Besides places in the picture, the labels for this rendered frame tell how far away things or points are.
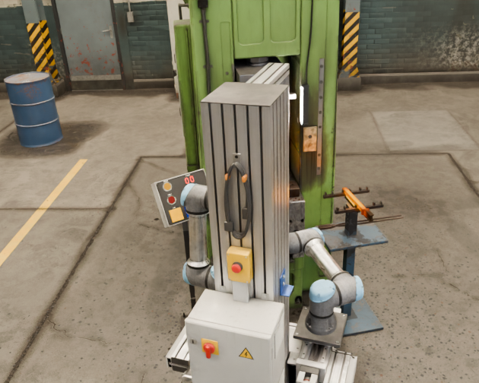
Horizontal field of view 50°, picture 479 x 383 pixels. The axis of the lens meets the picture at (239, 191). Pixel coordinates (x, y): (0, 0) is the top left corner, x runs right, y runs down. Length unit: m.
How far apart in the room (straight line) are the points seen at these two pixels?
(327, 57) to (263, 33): 0.43
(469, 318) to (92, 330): 2.69
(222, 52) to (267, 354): 1.90
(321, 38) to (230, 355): 2.02
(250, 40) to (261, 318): 1.81
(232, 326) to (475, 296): 2.67
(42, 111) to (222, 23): 4.54
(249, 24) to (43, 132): 4.71
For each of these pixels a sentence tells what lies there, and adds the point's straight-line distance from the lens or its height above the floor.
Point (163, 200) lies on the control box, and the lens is 3.15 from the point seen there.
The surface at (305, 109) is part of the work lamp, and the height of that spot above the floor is 1.49.
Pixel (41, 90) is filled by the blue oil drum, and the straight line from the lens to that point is 7.33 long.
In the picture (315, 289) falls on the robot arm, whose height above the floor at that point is 1.04.
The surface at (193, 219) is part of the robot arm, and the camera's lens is 2.51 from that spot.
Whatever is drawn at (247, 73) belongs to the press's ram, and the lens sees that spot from 3.16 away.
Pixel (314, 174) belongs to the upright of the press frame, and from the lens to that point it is 3.60.
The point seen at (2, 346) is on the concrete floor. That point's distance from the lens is 4.14.
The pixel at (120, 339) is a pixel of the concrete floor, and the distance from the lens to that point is 3.88.
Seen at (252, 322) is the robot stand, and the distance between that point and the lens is 2.00.
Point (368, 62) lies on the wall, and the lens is 9.32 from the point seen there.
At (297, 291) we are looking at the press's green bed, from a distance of 3.86.
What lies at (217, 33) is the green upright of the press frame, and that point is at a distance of 3.20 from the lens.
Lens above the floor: 2.56
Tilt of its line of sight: 27 degrees down
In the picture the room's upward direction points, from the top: 3 degrees counter-clockwise
